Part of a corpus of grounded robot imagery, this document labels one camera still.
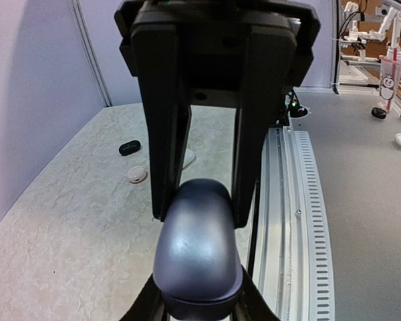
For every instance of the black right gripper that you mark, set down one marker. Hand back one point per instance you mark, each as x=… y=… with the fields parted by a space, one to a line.
x=244 y=54

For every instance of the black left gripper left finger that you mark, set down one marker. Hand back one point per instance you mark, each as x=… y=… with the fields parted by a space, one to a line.
x=148 y=305

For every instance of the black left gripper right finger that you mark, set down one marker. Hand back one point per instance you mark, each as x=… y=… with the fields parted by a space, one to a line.
x=250 y=305

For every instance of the lavender oval charging case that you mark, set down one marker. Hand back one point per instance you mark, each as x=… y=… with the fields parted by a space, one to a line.
x=197 y=267

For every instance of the white oval charging case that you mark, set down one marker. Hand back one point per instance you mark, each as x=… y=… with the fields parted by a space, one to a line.
x=189 y=158

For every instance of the black oval charging case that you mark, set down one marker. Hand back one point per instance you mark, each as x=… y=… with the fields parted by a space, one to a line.
x=130 y=147

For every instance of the round white pink case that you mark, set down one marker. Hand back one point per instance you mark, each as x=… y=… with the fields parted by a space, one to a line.
x=136 y=174

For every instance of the background white robot equipment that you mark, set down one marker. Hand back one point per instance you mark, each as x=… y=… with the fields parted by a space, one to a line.
x=387 y=14

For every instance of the pink cartoon drink cup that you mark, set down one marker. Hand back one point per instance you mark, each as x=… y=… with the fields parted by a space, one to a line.
x=390 y=75

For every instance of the aluminium front rail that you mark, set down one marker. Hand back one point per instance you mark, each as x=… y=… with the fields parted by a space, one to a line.
x=280 y=259

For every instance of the white slotted cable duct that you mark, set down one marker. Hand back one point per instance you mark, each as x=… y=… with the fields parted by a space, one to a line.
x=321 y=281

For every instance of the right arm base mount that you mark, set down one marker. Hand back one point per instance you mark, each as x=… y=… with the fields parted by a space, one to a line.
x=293 y=108

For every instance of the aluminium left frame post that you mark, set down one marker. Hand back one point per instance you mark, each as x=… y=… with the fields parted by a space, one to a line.
x=90 y=53

